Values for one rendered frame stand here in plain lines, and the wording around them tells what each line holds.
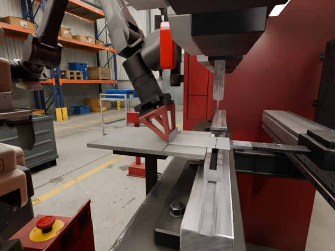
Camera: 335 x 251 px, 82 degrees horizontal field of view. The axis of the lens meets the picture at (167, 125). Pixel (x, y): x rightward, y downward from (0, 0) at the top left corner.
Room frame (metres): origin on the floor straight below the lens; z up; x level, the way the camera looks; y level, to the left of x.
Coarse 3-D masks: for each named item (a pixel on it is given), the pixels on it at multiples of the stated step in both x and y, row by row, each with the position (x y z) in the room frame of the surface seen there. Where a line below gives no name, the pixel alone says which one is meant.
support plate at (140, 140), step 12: (120, 132) 0.51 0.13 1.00; (132, 132) 0.51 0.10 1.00; (144, 132) 0.51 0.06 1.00; (180, 132) 0.51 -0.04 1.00; (192, 132) 0.51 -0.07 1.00; (204, 132) 0.51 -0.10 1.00; (96, 144) 0.41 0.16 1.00; (108, 144) 0.40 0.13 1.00; (120, 144) 0.40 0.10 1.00; (132, 144) 0.40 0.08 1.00; (144, 144) 0.40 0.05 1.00; (156, 144) 0.40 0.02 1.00; (180, 156) 0.35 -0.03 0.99; (192, 156) 0.35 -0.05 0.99; (204, 156) 0.34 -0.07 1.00
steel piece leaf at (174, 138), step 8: (176, 128) 0.47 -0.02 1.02; (168, 136) 0.40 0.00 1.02; (176, 136) 0.46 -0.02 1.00; (184, 136) 0.46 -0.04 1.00; (192, 136) 0.46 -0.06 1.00; (200, 136) 0.46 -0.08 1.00; (208, 136) 0.46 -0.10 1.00; (176, 144) 0.40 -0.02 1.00; (184, 144) 0.40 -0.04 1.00; (192, 144) 0.40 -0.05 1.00; (200, 144) 0.40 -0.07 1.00; (208, 144) 0.40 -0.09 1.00
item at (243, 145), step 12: (312, 132) 0.38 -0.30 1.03; (324, 132) 0.37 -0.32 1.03; (240, 144) 0.39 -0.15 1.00; (252, 144) 0.39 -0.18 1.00; (264, 144) 0.39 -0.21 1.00; (276, 144) 0.39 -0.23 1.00; (288, 144) 0.39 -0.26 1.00; (300, 144) 0.40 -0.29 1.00; (312, 144) 0.35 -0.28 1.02; (324, 144) 0.33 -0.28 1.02; (312, 156) 0.34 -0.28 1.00; (324, 156) 0.31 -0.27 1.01; (324, 168) 0.31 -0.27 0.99
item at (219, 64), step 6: (216, 60) 0.38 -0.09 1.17; (222, 60) 0.37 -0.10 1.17; (216, 66) 0.38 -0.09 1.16; (222, 66) 0.37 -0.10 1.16; (216, 72) 0.38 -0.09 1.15; (222, 72) 0.37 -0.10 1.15; (216, 78) 0.38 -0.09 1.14; (222, 78) 0.37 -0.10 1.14; (216, 84) 0.38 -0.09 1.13; (222, 84) 0.37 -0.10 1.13; (216, 90) 0.38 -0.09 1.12; (222, 90) 0.37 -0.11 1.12; (216, 96) 0.38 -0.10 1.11; (222, 96) 0.37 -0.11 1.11
